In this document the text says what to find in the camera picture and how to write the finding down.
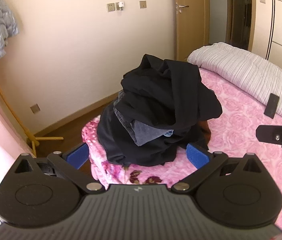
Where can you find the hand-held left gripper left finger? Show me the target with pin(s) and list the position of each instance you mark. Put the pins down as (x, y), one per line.
(77, 155)

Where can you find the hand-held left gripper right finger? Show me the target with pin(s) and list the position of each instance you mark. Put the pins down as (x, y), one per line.
(196, 156)

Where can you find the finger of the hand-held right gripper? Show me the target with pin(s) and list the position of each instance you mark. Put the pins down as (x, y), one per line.
(268, 133)

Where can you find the dark brown garment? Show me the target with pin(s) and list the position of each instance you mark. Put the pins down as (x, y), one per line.
(204, 135)

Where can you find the black phone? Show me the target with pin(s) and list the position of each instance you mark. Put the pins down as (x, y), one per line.
(272, 105)

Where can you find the pink rose blanket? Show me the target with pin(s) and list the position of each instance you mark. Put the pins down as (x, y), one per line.
(230, 120)

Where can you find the large black garment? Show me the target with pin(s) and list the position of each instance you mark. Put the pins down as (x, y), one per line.
(121, 145)

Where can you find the wooden skirting board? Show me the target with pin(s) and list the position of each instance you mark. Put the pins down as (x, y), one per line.
(81, 110)

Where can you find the grey garment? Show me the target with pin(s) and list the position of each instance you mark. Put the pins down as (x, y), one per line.
(146, 132)

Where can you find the blue jeans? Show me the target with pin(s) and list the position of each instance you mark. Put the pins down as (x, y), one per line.
(122, 115)

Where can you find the white striped quilt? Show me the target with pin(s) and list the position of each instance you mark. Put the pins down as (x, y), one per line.
(240, 67)

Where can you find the wooden coat rack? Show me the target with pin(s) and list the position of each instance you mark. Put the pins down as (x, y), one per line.
(13, 112)

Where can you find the wooden door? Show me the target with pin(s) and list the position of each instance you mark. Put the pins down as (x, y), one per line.
(193, 30)

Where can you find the beige low wall socket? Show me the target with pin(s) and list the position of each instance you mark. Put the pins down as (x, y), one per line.
(35, 108)

